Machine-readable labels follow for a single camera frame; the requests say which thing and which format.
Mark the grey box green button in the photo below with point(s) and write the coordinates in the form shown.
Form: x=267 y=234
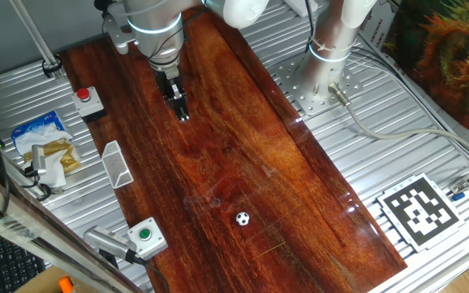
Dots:
x=147 y=241

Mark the grey metal pole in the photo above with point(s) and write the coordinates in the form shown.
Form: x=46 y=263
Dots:
x=35 y=36

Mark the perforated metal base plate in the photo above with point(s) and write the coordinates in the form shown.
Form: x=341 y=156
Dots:
x=295 y=85

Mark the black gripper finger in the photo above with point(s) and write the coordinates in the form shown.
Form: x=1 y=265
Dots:
x=176 y=110
x=184 y=112

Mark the metal frame beam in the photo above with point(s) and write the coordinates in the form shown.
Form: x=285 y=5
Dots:
x=35 y=232

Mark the black-white marker board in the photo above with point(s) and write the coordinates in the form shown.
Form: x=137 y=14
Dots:
x=420 y=212

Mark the small metal bracket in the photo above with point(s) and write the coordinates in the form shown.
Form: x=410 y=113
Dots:
x=459 y=186

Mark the glossy brown wooden board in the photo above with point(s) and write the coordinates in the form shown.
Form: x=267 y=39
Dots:
x=218 y=142

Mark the black keyboard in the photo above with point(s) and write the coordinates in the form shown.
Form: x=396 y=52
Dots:
x=10 y=264

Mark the colourful patterned cloth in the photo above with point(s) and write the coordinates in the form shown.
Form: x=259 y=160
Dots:
x=450 y=57

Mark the blue tissue pack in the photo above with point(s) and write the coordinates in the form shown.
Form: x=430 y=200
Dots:
x=35 y=125

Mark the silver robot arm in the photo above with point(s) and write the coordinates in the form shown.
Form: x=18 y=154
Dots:
x=153 y=24

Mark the small blue clip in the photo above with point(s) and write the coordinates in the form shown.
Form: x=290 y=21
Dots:
x=458 y=196

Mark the gold plastic wrapper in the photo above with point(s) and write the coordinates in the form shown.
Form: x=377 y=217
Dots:
x=61 y=152

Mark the white printed carton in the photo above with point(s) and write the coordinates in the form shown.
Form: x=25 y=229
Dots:
x=375 y=28

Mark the small orange cap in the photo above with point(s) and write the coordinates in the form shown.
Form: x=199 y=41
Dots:
x=66 y=285

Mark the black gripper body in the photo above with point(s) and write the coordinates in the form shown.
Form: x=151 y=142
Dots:
x=169 y=87

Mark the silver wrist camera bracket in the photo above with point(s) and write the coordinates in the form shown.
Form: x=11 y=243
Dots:
x=118 y=36

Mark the grey box red button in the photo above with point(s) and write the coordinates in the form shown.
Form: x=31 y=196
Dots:
x=88 y=106

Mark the brown cardboard box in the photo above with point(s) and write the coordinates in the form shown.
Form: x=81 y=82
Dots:
x=43 y=285

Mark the small black-white soccer ball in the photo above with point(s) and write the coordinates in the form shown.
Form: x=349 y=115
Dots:
x=242 y=218

